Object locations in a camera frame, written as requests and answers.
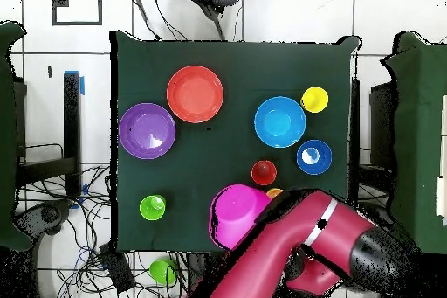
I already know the black power strip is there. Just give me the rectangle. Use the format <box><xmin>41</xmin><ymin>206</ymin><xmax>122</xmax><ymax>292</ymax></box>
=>
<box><xmin>98</xmin><ymin>244</ymin><xmax>136</xmax><ymax>295</ymax></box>

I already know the red-orange plastic cup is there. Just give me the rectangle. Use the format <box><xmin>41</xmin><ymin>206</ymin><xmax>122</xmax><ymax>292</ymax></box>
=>
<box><xmin>250</xmin><ymin>160</ymin><xmax>278</xmax><ymax>186</ymax></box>

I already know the light blue plastic bowl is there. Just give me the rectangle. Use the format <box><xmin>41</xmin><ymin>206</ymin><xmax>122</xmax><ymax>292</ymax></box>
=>
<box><xmin>253</xmin><ymin>95</ymin><xmax>307</xmax><ymax>149</ymax></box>

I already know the green cloth side table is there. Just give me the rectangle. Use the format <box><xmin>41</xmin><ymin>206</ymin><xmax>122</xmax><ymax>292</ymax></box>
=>
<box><xmin>380</xmin><ymin>31</ymin><xmax>447</xmax><ymax>255</ymax></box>
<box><xmin>0</xmin><ymin>20</ymin><xmax>34</xmax><ymax>252</ymax></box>

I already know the black stand frame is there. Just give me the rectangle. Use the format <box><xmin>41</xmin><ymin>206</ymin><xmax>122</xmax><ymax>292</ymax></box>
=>
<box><xmin>15</xmin><ymin>72</ymin><xmax>83</xmax><ymax>198</ymax></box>
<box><xmin>349</xmin><ymin>79</ymin><xmax>397</xmax><ymax>173</ymax></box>

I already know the tangle of floor cables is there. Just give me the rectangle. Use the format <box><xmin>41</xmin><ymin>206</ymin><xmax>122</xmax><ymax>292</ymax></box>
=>
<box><xmin>17</xmin><ymin>163</ymin><xmax>189</xmax><ymax>298</ymax></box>

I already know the blue tape strip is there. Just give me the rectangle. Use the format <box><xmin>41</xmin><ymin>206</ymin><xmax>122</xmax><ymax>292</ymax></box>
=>
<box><xmin>65</xmin><ymin>70</ymin><xmax>86</xmax><ymax>97</ymax></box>

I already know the black chair base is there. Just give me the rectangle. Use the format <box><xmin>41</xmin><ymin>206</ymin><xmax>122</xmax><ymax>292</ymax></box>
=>
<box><xmin>13</xmin><ymin>199</ymin><xmax>72</xmax><ymax>243</ymax></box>

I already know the black square frame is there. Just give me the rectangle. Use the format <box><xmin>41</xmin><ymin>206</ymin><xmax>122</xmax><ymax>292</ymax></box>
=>
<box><xmin>51</xmin><ymin>0</ymin><xmax>103</xmax><ymax>27</ymax></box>

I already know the dark green tablecloth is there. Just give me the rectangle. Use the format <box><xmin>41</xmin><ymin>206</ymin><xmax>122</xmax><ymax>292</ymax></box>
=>
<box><xmin>109</xmin><ymin>30</ymin><xmax>361</xmax><ymax>254</ymax></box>

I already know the large shallow orange bowl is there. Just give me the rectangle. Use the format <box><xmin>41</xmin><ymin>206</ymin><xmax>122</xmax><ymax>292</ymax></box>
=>
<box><xmin>166</xmin><ymin>65</ymin><xmax>225</xmax><ymax>125</ymax></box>

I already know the purple plastic bowl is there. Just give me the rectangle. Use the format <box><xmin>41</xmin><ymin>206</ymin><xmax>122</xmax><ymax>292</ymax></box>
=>
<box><xmin>118</xmin><ymin>102</ymin><xmax>176</xmax><ymax>161</ymax></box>

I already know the green plastic cup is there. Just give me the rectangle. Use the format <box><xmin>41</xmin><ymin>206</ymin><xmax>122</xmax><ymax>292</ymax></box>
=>
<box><xmin>139</xmin><ymin>194</ymin><xmax>168</xmax><ymax>222</ymax></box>

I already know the small dark blue bowl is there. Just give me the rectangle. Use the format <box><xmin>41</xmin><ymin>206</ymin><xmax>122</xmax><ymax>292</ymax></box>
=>
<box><xmin>296</xmin><ymin>139</ymin><xmax>334</xmax><ymax>176</ymax></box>

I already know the pink plastic bowl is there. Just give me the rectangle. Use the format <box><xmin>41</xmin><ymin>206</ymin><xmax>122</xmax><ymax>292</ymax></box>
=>
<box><xmin>208</xmin><ymin>184</ymin><xmax>272</xmax><ymax>252</ymax></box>

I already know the green bowl on floor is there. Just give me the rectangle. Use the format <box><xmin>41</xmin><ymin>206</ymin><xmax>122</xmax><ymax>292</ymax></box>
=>
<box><xmin>148</xmin><ymin>258</ymin><xmax>178</xmax><ymax>286</ymax></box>

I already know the lemon yellow plastic cup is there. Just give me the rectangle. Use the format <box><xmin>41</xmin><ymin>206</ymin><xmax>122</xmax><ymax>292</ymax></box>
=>
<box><xmin>300</xmin><ymin>86</ymin><xmax>330</xmax><ymax>114</ymax></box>

